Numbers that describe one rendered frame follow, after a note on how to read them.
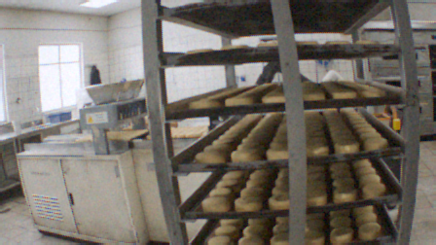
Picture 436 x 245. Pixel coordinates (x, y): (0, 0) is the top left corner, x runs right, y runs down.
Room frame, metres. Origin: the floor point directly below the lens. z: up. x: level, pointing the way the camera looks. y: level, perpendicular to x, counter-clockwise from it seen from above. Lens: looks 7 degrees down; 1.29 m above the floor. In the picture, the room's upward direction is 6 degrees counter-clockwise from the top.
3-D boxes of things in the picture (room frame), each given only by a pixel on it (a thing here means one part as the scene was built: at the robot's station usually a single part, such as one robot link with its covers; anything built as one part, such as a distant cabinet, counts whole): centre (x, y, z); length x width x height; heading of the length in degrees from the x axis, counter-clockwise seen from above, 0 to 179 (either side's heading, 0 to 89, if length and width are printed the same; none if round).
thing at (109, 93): (2.72, 0.74, 1.25); 0.56 x 0.29 x 0.14; 165
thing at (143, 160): (2.59, 0.25, 0.45); 0.70 x 0.34 x 0.90; 75
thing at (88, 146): (2.63, 1.25, 0.88); 1.28 x 0.01 x 0.07; 75
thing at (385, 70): (5.09, -3.28, 1.00); 1.56 x 1.20 x 2.01; 71
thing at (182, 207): (0.91, -0.01, 1.05); 0.64 x 0.03 x 0.03; 166
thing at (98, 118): (2.72, 0.74, 1.01); 0.72 x 0.33 x 0.34; 165
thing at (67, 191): (2.83, 1.20, 0.42); 1.28 x 0.72 x 0.84; 75
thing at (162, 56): (0.91, -0.01, 1.32); 0.64 x 0.03 x 0.03; 166
